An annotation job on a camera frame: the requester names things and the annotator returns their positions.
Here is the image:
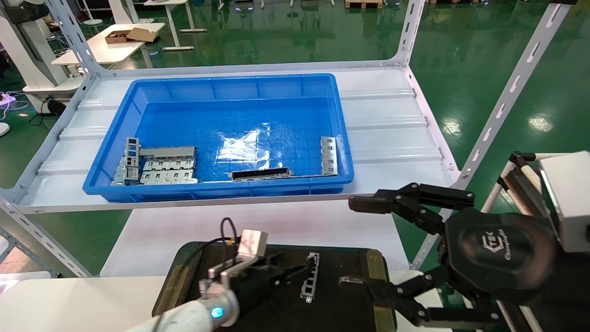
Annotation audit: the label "black container tray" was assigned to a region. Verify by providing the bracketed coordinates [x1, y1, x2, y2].
[152, 242, 398, 332]

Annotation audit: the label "white metal shelving rack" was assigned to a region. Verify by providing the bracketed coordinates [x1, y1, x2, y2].
[0, 0, 578, 278]

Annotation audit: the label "wooden pallet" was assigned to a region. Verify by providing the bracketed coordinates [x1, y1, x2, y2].
[344, 0, 384, 10]

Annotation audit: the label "open cardboard box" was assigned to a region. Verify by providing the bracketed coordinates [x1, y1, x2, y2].
[105, 27, 158, 45]

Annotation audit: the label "white machine base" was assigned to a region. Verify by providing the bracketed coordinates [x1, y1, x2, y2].
[0, 0, 87, 115]

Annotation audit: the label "grey metal part square holes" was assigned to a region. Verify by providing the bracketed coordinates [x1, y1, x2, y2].
[300, 252, 321, 304]
[124, 136, 140, 181]

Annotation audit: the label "grey long metal part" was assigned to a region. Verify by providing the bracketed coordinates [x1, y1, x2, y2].
[140, 146, 199, 160]

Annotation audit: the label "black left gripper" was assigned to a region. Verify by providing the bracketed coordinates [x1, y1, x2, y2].
[230, 251, 318, 320]

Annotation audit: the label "black floor cable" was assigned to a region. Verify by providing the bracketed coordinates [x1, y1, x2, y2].
[29, 95, 68, 126]

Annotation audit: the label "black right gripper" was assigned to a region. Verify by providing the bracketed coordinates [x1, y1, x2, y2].
[339, 183, 559, 330]

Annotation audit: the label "dark long metal part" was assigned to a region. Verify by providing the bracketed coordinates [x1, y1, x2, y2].
[231, 167, 293, 182]

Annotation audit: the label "white desk with legs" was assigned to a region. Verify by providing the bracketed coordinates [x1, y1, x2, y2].
[143, 0, 208, 51]

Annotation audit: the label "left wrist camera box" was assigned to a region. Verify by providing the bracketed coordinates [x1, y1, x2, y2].
[236, 229, 269, 260]

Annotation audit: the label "blue plastic bin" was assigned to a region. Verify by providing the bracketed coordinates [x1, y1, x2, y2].
[83, 73, 355, 202]

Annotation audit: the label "white stand base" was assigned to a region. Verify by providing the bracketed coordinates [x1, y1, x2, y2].
[82, 0, 105, 26]

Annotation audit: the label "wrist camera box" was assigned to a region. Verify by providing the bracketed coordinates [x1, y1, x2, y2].
[539, 151, 590, 254]
[236, 229, 269, 260]

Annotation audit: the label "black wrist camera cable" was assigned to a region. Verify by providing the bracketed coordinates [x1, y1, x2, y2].
[184, 217, 241, 261]

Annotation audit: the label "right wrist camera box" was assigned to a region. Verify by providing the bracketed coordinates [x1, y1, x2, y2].
[539, 151, 590, 254]

